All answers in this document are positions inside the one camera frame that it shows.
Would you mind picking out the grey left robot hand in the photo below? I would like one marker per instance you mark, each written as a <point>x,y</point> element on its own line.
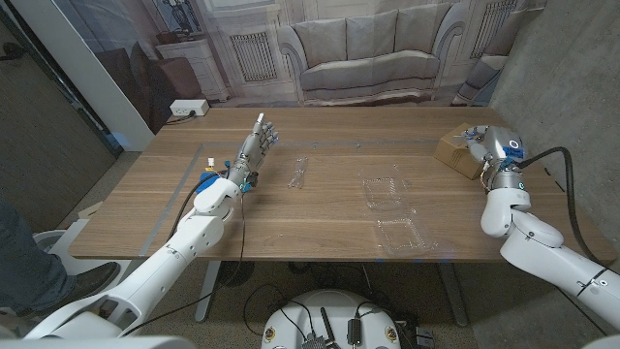
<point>249,151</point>

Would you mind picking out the person in blue jeans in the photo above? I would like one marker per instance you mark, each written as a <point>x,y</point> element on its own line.
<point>24,262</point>

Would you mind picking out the brown cardboard packing box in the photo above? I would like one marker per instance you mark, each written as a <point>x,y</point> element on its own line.
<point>453,152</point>

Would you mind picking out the printed living room backdrop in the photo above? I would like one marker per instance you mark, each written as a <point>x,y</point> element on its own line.
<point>368,48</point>

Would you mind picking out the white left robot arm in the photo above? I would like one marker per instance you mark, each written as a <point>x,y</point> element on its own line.
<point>164,259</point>

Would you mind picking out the black power adapter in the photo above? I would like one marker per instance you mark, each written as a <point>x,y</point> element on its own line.
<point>354,332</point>

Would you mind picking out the clear plastic clamshell container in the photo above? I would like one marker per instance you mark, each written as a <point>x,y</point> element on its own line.
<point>397,232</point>

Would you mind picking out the white power strip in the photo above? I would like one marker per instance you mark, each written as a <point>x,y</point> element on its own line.
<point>189,106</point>

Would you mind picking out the grey table leg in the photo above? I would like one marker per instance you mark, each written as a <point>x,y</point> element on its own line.
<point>454,295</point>
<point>207,291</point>

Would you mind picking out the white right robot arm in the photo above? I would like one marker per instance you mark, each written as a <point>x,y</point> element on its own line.
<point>542,247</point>

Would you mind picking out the black antenna stick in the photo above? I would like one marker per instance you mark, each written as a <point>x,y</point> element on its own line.
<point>328,327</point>

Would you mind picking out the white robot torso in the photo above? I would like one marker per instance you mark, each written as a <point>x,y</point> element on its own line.
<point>329,310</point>

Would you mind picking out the black round floor disc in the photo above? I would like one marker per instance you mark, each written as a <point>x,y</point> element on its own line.
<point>236,272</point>

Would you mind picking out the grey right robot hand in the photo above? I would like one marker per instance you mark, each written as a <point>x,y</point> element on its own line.
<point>501,145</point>

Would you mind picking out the white floor stand base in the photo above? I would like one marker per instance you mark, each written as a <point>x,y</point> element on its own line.
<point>63,247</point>

